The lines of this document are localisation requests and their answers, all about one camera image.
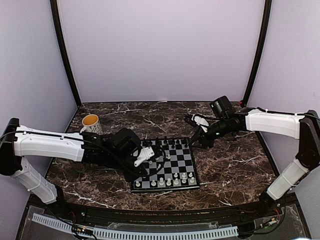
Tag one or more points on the white slotted cable duct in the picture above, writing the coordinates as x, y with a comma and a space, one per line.
136, 232

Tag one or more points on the white bishop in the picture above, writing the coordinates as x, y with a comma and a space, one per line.
183, 178

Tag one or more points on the white king piece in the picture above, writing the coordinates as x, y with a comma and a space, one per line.
169, 182

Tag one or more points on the white rook front corner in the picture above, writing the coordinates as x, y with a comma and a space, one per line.
137, 184

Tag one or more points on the white mug orange inside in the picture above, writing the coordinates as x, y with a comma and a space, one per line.
91, 124

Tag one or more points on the white piece front row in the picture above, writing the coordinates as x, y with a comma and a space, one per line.
176, 182

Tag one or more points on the black front rail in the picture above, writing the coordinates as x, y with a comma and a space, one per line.
236, 213

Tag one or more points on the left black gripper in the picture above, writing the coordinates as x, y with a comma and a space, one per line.
140, 171

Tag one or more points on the black chess pieces row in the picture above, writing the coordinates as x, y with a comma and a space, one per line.
168, 143

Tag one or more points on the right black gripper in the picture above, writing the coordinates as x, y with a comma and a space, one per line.
206, 142

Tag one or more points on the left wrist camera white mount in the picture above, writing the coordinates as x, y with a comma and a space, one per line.
148, 153

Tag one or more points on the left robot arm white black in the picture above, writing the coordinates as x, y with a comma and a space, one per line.
122, 149

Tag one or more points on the right black frame post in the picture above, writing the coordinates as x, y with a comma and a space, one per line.
259, 51

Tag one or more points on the black grey chess board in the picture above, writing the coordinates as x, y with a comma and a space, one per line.
181, 161

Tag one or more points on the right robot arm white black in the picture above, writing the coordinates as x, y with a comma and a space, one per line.
302, 126

